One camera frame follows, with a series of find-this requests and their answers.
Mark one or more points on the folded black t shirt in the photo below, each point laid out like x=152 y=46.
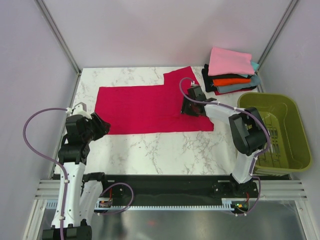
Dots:
x=208 y=80

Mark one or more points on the olive green plastic basket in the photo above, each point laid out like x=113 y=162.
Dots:
x=289 y=150

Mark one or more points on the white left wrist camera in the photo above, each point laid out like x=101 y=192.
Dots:
x=79 y=109

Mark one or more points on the folded pink t shirt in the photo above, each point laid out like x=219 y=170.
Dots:
x=223 y=61

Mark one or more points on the folded dark red t shirt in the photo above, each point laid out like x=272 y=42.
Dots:
x=217 y=93

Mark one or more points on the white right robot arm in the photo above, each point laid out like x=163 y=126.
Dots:
x=248 y=132

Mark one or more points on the magenta t shirt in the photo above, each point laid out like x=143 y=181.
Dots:
x=150 y=109

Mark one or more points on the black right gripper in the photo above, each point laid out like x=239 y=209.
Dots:
x=185 y=109

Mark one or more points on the folded teal t shirt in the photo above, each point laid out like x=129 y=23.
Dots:
x=255 y=66

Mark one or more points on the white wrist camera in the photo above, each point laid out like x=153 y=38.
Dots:
x=79 y=109
x=193 y=85

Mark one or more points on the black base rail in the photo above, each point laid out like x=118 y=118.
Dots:
x=172 y=190

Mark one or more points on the folded grey blue t shirt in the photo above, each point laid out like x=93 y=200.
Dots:
x=254 y=81

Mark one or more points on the white slotted cable duct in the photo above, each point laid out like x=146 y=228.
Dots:
x=226 y=205

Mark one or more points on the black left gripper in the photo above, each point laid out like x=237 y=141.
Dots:
x=103 y=127

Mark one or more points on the folded orange t shirt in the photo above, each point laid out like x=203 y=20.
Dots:
x=230 y=81

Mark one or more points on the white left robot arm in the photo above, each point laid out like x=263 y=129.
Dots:
x=78 y=193

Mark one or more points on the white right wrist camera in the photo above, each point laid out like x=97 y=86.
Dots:
x=193 y=85

